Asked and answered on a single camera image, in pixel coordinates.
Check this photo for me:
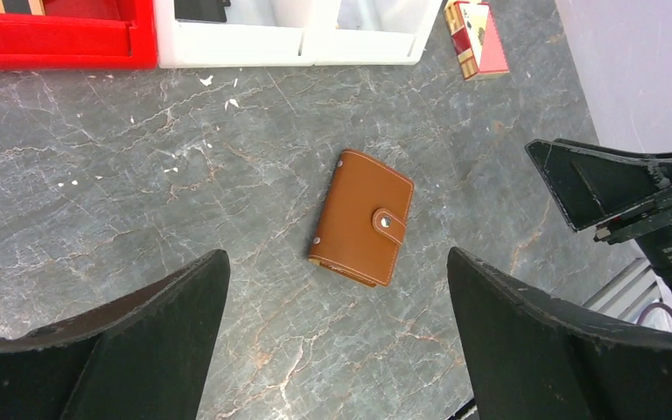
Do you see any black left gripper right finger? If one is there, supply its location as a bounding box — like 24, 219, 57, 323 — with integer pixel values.
447, 247, 672, 419

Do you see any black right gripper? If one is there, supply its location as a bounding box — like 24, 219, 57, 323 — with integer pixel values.
525, 138, 672, 292

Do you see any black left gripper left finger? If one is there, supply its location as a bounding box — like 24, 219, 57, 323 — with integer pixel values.
0, 249, 230, 419

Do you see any white plastic bin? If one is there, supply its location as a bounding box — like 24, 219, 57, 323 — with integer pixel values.
303, 0, 441, 66
153, 1, 316, 68

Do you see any white plastic bin right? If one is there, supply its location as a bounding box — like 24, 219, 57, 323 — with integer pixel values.
303, 0, 441, 66

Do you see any red plastic bin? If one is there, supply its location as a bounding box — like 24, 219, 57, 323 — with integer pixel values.
0, 0, 158, 71

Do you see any playing card box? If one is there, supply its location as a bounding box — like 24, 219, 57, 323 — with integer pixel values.
444, 1, 509, 81

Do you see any black card in bin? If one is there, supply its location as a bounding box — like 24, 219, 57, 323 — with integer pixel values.
174, 0, 231, 23

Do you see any white plastic bin left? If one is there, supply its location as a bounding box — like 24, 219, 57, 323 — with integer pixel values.
153, 1, 316, 68

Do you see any brown leather card holder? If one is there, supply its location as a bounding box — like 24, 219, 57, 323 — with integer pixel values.
308, 149, 414, 288

